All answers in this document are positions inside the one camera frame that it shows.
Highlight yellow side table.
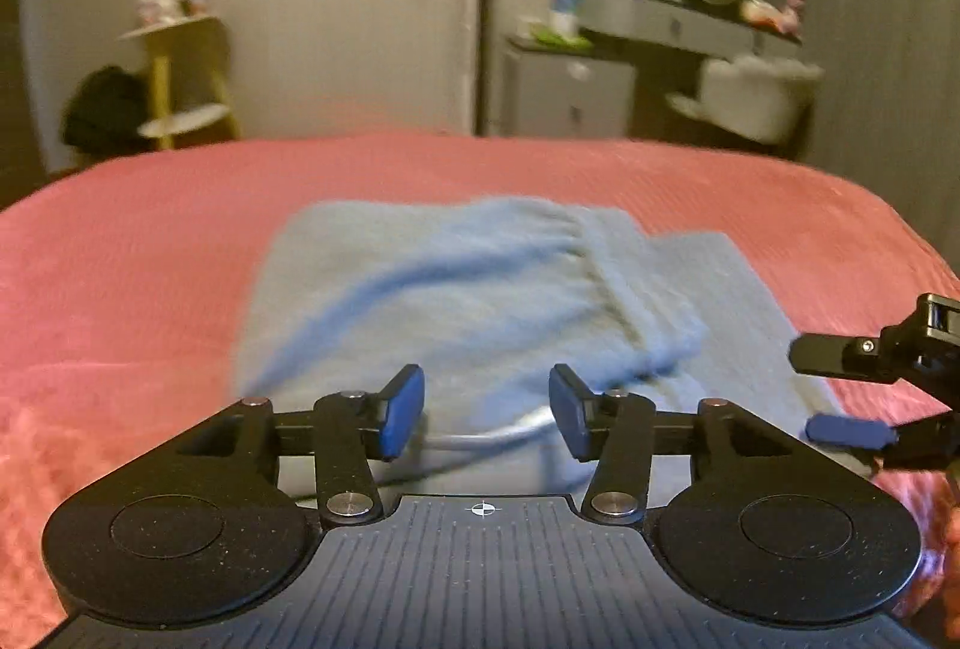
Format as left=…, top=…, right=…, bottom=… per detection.
left=118, top=14, right=242, bottom=151

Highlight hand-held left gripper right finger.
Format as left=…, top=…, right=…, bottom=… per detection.
left=549, top=364, right=797, bottom=524

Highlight white tower fan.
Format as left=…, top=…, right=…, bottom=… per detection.
left=450, top=0, right=496, bottom=138

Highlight grey curtain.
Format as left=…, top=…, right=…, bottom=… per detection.
left=772, top=0, right=960, bottom=275

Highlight green tray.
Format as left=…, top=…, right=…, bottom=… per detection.
left=525, top=26, right=593, bottom=50

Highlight black bag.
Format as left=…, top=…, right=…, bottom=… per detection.
left=60, top=65, right=155, bottom=153

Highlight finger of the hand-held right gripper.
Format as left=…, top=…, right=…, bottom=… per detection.
left=806, top=410, right=960, bottom=471
left=787, top=292, right=960, bottom=411

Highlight grey vanity desk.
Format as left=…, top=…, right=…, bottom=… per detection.
left=579, top=0, right=803, bottom=61

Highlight grey nightstand cabinet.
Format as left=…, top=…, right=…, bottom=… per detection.
left=499, top=35, right=638, bottom=140

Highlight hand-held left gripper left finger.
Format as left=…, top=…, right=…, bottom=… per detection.
left=176, top=364, right=426, bottom=524

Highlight grey pants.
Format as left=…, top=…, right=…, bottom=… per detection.
left=232, top=193, right=878, bottom=494

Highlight pink ribbed blanket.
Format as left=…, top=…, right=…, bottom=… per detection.
left=0, top=131, right=960, bottom=649

